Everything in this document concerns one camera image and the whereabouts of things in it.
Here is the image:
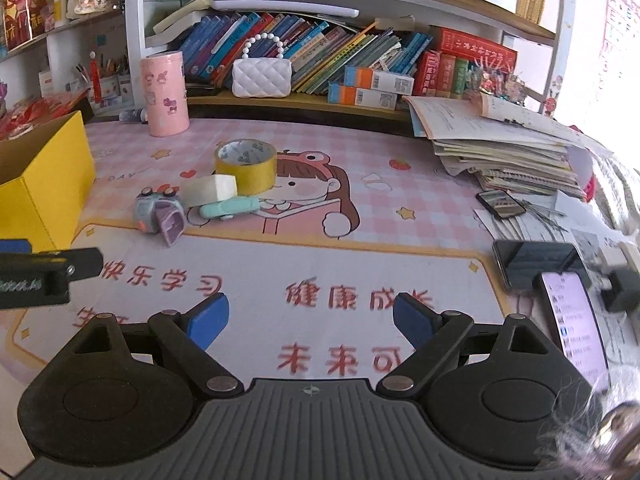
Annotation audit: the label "grey knitted cloth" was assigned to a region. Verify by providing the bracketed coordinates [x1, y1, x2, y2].
[590, 154, 640, 242]

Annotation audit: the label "large black phone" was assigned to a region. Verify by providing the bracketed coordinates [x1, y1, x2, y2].
[492, 239, 594, 294]

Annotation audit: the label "row of colourful books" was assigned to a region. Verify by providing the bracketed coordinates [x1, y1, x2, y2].
[177, 9, 434, 96]

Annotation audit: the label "small black phone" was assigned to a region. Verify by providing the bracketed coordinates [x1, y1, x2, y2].
[474, 188, 526, 220]

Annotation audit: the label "thick pale book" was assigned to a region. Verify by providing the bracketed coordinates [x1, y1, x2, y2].
[152, 0, 214, 37]

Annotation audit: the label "mint green tube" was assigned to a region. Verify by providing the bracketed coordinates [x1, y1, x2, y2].
[194, 194, 261, 221]

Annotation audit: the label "wall poster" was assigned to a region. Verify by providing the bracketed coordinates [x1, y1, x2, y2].
[597, 0, 640, 87]

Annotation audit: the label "grey-green toy camera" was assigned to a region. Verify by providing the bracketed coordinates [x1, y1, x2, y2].
[132, 185, 186, 235]

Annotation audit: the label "upright thick red books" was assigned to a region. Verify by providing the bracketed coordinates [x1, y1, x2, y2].
[414, 49, 471, 100]

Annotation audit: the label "red figure poster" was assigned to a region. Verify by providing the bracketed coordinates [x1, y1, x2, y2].
[2, 0, 56, 52]

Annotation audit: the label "thick red dictionary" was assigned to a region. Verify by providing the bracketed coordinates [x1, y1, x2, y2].
[432, 26, 519, 69]

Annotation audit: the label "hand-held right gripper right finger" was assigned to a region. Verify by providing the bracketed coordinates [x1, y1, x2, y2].
[376, 295, 557, 398]

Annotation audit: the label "stack of papers and notebooks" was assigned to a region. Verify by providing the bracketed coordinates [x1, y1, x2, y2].
[402, 92, 617, 202]

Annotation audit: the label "red tassel ornament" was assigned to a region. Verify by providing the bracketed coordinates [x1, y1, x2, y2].
[88, 52, 101, 104]

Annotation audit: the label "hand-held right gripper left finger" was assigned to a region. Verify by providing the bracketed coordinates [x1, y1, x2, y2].
[65, 292, 240, 396]

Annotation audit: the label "fluffy grey fur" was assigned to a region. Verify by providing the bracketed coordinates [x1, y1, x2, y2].
[536, 374, 640, 480]

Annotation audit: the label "colourful paper ornament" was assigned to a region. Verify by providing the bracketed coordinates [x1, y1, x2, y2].
[469, 57, 527, 107]

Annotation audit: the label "loose printed paper sheets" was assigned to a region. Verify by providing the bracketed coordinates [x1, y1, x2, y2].
[474, 194, 640, 313]

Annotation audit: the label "yellow tape roll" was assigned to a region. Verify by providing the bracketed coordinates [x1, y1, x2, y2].
[213, 139, 277, 195]

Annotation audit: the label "orange white carton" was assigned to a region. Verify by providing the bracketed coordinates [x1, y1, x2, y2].
[343, 66, 416, 96]
[327, 82, 400, 110]

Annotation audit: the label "printed pink desk mat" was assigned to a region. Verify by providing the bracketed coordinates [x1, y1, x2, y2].
[0, 117, 609, 413]

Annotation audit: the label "purple plastic piece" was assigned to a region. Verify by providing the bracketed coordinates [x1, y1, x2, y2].
[154, 207, 190, 248]

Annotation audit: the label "phone with lit screen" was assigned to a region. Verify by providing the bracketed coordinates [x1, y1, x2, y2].
[537, 270, 612, 392]

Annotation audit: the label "yellow cardboard box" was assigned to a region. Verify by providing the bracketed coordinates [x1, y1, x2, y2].
[0, 110, 97, 257]

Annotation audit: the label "white pen holder with pens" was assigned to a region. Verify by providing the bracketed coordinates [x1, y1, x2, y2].
[98, 52, 134, 111]

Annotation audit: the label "black power adapter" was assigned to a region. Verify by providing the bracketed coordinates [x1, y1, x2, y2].
[599, 264, 640, 314]

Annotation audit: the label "white bookshelf frame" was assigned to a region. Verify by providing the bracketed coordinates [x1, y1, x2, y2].
[123, 0, 569, 122]

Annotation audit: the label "pink cartoon cylinder container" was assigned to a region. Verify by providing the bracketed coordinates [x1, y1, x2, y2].
[138, 50, 190, 138]

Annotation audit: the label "pile of red paper packets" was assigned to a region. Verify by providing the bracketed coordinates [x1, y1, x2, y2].
[0, 89, 89, 139]

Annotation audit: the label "white quilted pearl-handle handbag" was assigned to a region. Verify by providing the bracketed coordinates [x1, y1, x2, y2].
[231, 33, 293, 100]

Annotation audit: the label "pale yellow eraser block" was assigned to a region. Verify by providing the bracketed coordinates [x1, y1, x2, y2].
[179, 173, 239, 209]

